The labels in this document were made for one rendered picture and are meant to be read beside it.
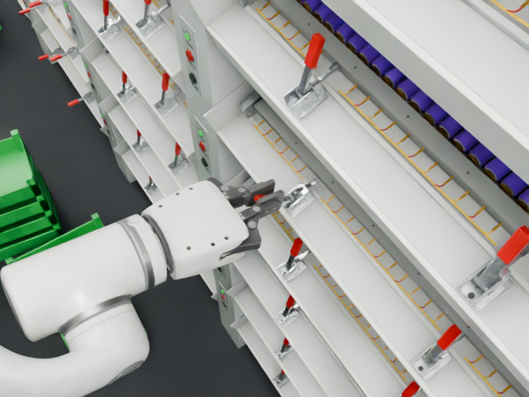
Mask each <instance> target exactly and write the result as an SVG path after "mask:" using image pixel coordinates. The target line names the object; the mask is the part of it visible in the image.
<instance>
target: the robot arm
mask: <svg viewBox="0 0 529 397"><path fill-rule="evenodd" d="M275 185H276V182H275V181H274V180H273V179H270V180H267V181H265V182H260V183H258V184H255V185H253V186H250V187H247V188H245V187H243V186H239V187H232V186H229V185H225V184H223V183H221V182H220V181H219V180H217V179H216V178H214V177H209V178H208V179H207V180H205V181H201V182H198V183H196V184H192V185H190V186H188V187H185V188H183V189H181V190H178V191H176V192H174V193H172V194H170V195H168V196H166V197H165V198H163V199H161V200H160V201H158V202H156V203H154V204H153V205H152V206H150V207H148V208H147V209H146V210H144V211H143V212H142V215H141V216H139V215H138V214H135V215H133V216H130V217H127V218H125V219H123V220H120V221H117V222H115V223H113V224H110V225H107V226H105V227H103V228H100V229H98V230H95V231H93V232H90V233H87V234H86V235H83V236H80V237H77V238H75V239H72V240H69V241H68V242H65V243H62V244H60V245H57V246H55V247H52V248H50V249H48V250H45V251H42V252H40V253H38V254H34V255H32V256H30V257H28V258H24V259H22V260H19V261H18V262H14V263H12V264H10V265H7V266H4V267H3V268H2V270H1V273H0V275H1V282H2V287H3V290H4V292H5V294H6V298H7V300H8V302H9V305H10V307H11V309H12V311H13V314H14V316H15V318H16V320H17V323H18V325H19V326H20V328H21V330H22V332H23V333H24V334H25V336H26V337H27V338H28V339H29V340H31V341H32V342H35V341H38V340H40V339H43V338H45V337H47V336H49V335H51V334H54V333H56V332H60V333H61V334H62V335H63V336H64V338H65V340H66V343H67V344H68V348H69V353H68V354H65V355H62V356H59V357H56V358H43V359H41V358H29V357H26V356H23V355H19V354H16V353H13V352H12V351H9V350H7V349H5V348H4V347H2V346H0V397H83V396H85V395H88V394H90V393H92V392H93V391H96V390H98V389H99V388H102V387H104V386H106V385H109V384H111V383H112V382H114V381H116V380H118V379H120V378H121V377H124V376H125V375H127V374H129V373H130V372H132V371H133V370H135V369H137V368H138V367H140V366H141V364H143V363H144V361H145V360H146V359H147V357H148V354H149V351H150V343H149V340H148V337H147V334H146V331H145V329H144V327H143V326H142V322H141V321H140V319H139V316H138V314H137V313H136V311H135V308H134V307H133V305H132V303H131V297H133V296H135V295H137V294H139V293H141V292H143V291H146V290H148V289H150V288H152V287H154V286H156V285H159V284H161V283H163V282H165V281H166V278H167V276H168V275H171V277H172V278H173V280H178V279H182V278H185V277H189V276H194V275H198V274H200V273H204V272H207V271H209V270H212V269H215V268H218V267H221V266H222V265H226V264H228V263H230V262H233V261H235V260H237V259H239V258H241V257H242V256H243V255H244V254H245V251H247V250H257V249H259V248H260V247H261V236H260V233H259V230H258V228H257V225H258V221H259V219H261V218H262V217H266V216H268V215H269V214H271V213H274V212H276V211H278V210H279V209H280V208H281V206H282V204H283V198H284V195H285V193H284V191H283V190H278V191H275V192H274V189H275ZM256 195H266V196H264V197H262V198H259V199H258V200H257V201H256V202H255V201H254V197H255V196H256ZM243 205H245V206H246V207H249V208H247V209H245V210H243V211H241V212H239V213H236V211H235V209H236V208H239V207H241V206H243Z"/></svg>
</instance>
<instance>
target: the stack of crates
mask: <svg viewBox="0 0 529 397"><path fill-rule="evenodd" d="M11 135H12V137H10V138H8V139H4V140H1V141H0V261H3V260H5V259H6V258H8V257H10V256H11V257H13V256H16V255H18V254H21V253H24V252H26V251H28V250H32V249H34V248H36V247H40V246H42V245H43V244H45V243H48V242H50V241H51V240H53V239H56V238H57V237H59V236H62V235H64V231H63V228H62V226H61V222H60V219H59V216H58V214H57V210H56V207H55V205H54V201H53V198H52V195H51V193H50V189H49V188H48V187H47V185H46V182H45V180H44V179H43V177H42V175H41V173H40V171H39V169H38V167H37V166H36V164H35V162H34V160H33V158H32V156H31V154H30V153H29V151H28V148H27V147H26V145H25V143H24V141H23V140H22V138H21V136H20V133H19V132H18V130H17V129H15V130H12V131H11Z"/></svg>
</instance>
